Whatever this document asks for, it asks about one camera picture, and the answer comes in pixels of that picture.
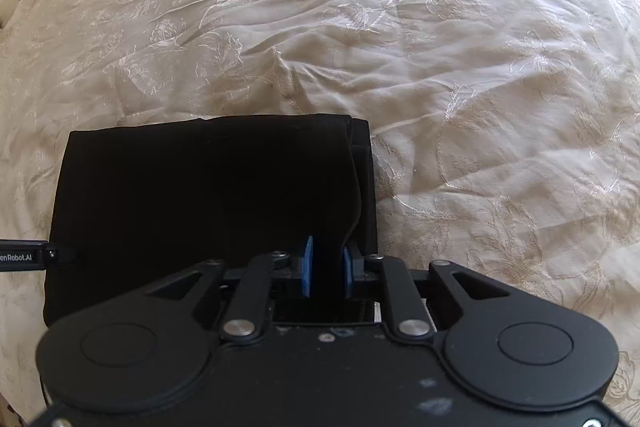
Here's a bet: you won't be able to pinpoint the black pants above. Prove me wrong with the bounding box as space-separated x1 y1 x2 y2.
43 114 378 325

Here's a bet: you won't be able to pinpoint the cream embroidered bedspread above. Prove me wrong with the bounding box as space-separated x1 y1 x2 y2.
1 0 639 425

